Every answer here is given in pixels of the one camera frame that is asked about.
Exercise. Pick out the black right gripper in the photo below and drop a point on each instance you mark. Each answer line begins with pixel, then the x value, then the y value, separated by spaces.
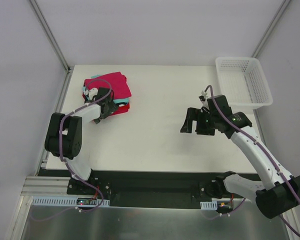
pixel 198 123

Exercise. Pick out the teal t shirt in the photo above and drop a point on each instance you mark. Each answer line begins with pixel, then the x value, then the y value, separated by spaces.
pixel 121 101

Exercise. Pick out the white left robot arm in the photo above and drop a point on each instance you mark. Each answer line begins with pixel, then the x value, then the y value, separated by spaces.
pixel 64 138

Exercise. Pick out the white plastic basket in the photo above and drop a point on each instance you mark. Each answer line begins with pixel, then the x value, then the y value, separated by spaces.
pixel 243 82

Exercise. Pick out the crimson pink t shirt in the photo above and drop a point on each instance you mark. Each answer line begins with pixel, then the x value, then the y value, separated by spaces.
pixel 115 85

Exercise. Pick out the red t shirt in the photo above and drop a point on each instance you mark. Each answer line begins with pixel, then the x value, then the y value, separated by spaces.
pixel 123 104

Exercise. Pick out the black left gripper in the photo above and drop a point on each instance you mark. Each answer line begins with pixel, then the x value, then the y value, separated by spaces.
pixel 110 107

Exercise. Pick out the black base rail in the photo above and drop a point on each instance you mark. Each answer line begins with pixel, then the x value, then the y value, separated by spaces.
pixel 140 189

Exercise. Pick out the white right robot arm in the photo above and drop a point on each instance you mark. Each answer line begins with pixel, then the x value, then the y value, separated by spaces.
pixel 277 191

